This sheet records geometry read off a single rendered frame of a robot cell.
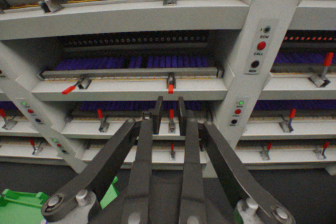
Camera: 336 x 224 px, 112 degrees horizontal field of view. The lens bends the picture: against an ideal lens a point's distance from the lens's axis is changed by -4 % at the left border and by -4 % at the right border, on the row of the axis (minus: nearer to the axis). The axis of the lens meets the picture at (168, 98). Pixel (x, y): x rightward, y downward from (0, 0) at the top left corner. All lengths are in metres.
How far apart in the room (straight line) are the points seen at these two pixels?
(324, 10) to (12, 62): 0.77
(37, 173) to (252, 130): 1.14
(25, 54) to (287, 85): 0.79
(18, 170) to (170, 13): 1.17
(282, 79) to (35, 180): 1.23
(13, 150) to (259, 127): 1.21
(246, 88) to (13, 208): 0.99
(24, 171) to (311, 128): 1.46
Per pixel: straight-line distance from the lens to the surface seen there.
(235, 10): 0.33
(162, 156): 0.65
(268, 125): 0.62
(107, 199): 0.58
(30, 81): 0.57
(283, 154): 0.83
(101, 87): 0.42
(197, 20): 0.31
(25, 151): 1.02
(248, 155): 0.74
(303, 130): 0.69
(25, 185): 1.10
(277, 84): 0.47
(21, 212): 0.89
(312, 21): 0.43
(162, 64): 0.41
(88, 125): 0.60
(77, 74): 0.48
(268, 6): 0.36
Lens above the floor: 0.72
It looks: 34 degrees down
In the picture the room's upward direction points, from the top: 2 degrees counter-clockwise
